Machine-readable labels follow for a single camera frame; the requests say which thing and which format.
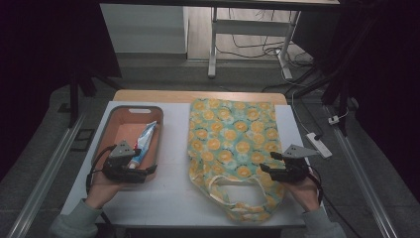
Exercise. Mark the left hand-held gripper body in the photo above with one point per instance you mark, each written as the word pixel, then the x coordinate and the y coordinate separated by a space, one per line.
pixel 120 165

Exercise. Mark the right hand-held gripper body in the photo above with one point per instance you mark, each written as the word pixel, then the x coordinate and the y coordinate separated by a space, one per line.
pixel 292 167

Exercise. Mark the blue and white toothpaste tube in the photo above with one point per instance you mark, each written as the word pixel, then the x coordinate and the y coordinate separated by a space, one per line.
pixel 144 140

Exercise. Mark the orange basket with grey rim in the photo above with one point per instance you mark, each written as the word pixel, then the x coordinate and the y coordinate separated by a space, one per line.
pixel 122 129

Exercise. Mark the yellow flower print tote bag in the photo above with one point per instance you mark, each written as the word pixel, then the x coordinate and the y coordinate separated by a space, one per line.
pixel 228 132

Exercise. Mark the person's left hand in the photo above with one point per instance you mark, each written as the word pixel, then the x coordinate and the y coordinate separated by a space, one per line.
pixel 102 190

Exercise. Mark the person's right hand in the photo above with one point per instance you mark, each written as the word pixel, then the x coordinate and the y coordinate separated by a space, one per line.
pixel 305 195

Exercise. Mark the white board sheet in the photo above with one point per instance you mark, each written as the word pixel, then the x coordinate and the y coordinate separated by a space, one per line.
pixel 171 148

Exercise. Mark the white power strip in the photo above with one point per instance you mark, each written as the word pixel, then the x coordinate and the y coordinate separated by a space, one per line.
pixel 318 144

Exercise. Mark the wooden table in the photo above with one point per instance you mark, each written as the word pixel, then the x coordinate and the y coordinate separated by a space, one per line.
pixel 165 96

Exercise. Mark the small white plug adapter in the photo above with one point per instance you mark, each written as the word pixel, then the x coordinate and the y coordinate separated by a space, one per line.
pixel 333 119

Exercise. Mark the black metal stand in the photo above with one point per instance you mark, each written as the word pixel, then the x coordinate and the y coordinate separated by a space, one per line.
pixel 74 99
pixel 343 99

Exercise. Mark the white cabinet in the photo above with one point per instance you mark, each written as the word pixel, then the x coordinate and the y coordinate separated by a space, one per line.
pixel 142 29

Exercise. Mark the desk with white metal legs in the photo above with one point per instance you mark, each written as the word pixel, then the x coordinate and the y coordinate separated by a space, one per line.
pixel 251 28

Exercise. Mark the black curtain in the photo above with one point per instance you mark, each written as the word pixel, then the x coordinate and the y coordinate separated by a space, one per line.
pixel 33 49
pixel 396 82

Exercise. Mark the aluminium floor rail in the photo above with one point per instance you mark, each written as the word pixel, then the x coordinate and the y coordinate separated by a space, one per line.
pixel 363 185
pixel 46 178

